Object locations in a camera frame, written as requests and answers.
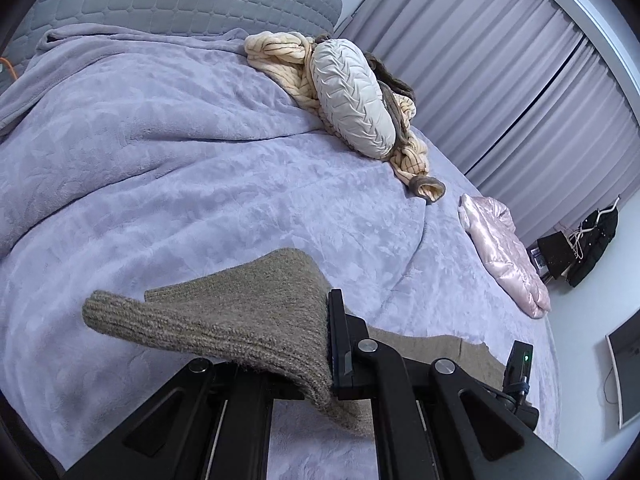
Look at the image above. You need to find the black hanging jacket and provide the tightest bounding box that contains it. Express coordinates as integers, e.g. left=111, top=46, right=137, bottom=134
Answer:
left=566, top=206, right=620, bottom=287

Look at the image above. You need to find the white round pleated cushion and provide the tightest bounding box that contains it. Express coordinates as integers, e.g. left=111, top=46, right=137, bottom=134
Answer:
left=310, top=39, right=396, bottom=160

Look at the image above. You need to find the black handbag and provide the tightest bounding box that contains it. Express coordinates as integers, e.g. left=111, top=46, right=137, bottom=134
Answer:
left=537, top=232, right=576, bottom=278

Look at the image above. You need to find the lavender plush bed blanket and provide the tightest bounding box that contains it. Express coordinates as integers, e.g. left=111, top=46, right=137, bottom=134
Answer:
left=1, top=24, right=560, bottom=467

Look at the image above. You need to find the pink satin puffer jacket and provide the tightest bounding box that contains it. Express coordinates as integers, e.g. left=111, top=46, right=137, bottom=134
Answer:
left=458, top=194, right=551, bottom=318

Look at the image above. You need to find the beige knit garment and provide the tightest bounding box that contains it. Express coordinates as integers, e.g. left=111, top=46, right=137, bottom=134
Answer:
left=244, top=32, right=446, bottom=203

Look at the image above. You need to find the wall mounted monitor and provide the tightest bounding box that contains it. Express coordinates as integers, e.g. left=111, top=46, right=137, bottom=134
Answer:
left=606, top=311, right=640, bottom=428

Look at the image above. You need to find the black tracking camera box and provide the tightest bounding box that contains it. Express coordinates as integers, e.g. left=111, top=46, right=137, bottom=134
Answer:
left=496, top=340, right=539, bottom=431

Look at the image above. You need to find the brown knit sweater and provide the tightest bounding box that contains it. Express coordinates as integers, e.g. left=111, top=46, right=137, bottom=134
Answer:
left=81, top=247, right=508, bottom=439

